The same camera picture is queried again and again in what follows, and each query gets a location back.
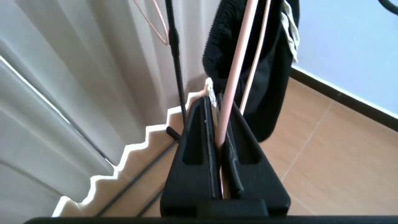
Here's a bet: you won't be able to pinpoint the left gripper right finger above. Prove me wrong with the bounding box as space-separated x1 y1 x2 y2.
216 92 292 218

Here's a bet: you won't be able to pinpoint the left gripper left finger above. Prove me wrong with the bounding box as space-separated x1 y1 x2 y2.
160 95 219 218

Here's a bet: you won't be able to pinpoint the black shorts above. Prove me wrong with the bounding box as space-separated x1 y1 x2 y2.
201 0 301 143

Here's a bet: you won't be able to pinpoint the black clothes rack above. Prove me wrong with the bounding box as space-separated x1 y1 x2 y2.
95 0 189 218

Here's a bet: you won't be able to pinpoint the beige curtain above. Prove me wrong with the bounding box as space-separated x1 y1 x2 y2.
0 0 225 218

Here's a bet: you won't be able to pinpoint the black cable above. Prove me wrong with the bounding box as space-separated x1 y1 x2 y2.
377 0 398 16

